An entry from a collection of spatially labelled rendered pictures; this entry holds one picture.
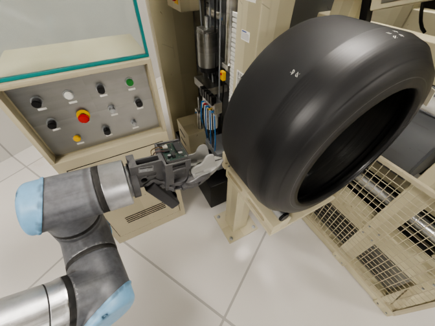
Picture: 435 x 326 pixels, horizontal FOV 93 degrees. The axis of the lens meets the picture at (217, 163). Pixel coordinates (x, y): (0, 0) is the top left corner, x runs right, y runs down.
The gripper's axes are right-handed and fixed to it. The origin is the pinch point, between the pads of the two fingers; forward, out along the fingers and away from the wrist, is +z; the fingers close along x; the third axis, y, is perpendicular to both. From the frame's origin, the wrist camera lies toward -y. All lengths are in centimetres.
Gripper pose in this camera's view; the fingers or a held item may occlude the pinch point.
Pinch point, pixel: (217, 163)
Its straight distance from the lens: 50.4
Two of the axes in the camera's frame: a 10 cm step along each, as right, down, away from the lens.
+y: 1.1, -7.2, -6.8
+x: -4.7, -6.4, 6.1
